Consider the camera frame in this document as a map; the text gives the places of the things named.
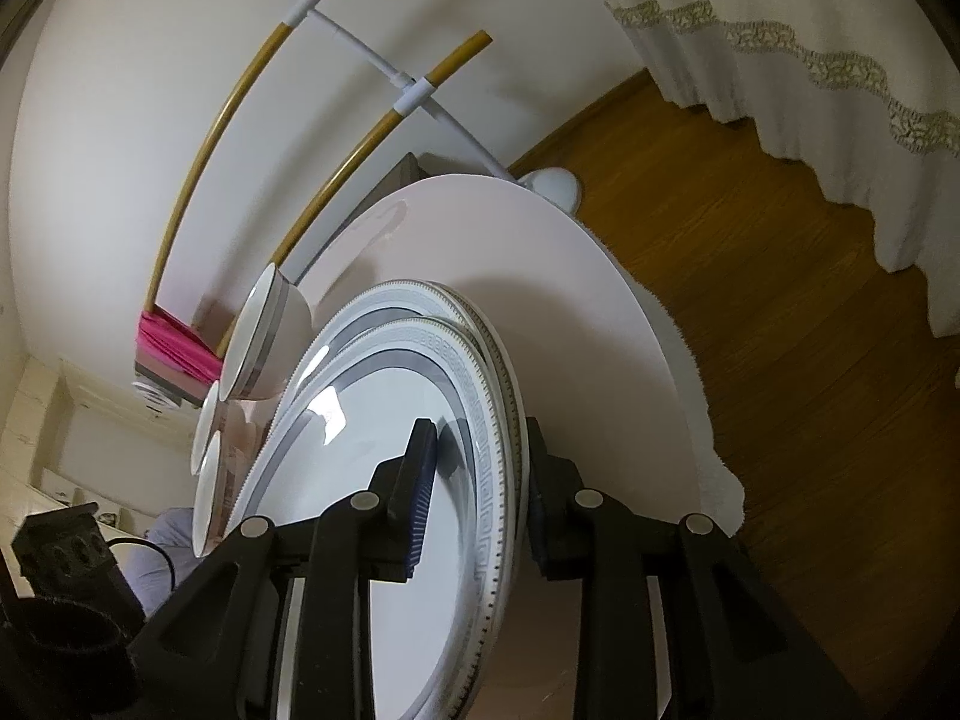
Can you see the white plate with grey band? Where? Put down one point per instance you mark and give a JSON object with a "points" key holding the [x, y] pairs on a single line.
{"points": [[337, 427], [420, 300]]}

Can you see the round pink printed table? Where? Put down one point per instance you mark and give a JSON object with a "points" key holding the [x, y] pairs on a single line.
{"points": [[585, 330]]}

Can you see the dark wooden bench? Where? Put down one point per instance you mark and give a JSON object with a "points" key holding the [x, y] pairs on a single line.
{"points": [[412, 165]]}

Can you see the brown grey towel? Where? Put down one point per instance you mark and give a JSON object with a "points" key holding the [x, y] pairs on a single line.
{"points": [[161, 380]]}

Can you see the bed with pale sheet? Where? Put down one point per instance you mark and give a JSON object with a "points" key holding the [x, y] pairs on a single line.
{"points": [[169, 525]]}

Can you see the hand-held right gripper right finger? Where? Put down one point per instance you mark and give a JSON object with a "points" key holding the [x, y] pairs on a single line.
{"points": [[551, 517]]}

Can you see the short wooden barre rail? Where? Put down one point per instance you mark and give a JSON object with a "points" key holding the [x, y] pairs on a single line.
{"points": [[461, 55]]}

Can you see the white round fan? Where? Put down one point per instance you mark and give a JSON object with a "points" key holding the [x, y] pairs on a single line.
{"points": [[154, 392]]}

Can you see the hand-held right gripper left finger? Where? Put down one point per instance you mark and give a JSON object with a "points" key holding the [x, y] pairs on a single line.
{"points": [[416, 495]]}

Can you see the white barre stand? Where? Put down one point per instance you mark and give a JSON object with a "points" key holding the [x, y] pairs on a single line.
{"points": [[360, 49]]}

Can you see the pink towel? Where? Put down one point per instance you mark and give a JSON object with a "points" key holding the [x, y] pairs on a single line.
{"points": [[172, 349]]}

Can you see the cream door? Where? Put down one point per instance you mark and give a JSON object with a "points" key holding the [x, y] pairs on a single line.
{"points": [[45, 427]]}

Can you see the cream curtain with lace trim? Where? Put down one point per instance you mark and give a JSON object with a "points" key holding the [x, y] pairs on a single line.
{"points": [[825, 0]]}

